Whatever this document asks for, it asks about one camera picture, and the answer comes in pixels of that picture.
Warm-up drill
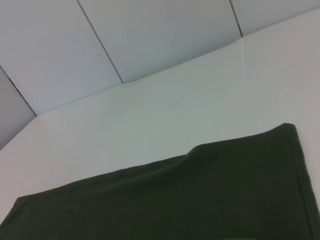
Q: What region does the dark green t-shirt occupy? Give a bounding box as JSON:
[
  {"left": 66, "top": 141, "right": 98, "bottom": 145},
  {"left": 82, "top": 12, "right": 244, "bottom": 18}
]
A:
[{"left": 3, "top": 122, "right": 318, "bottom": 240}]

